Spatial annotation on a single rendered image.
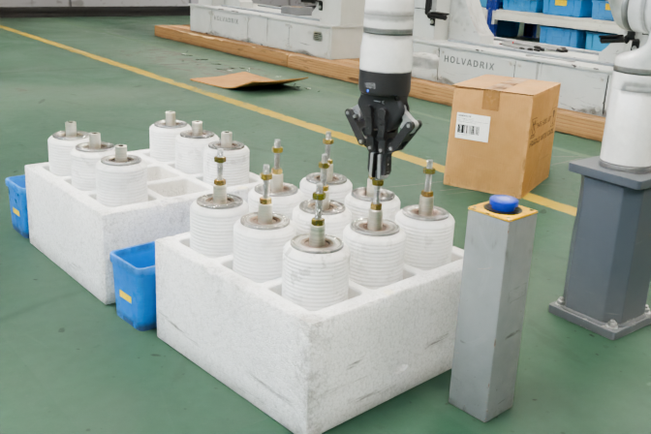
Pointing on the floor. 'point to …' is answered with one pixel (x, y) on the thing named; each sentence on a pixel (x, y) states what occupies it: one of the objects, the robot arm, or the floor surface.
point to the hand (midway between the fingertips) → (379, 165)
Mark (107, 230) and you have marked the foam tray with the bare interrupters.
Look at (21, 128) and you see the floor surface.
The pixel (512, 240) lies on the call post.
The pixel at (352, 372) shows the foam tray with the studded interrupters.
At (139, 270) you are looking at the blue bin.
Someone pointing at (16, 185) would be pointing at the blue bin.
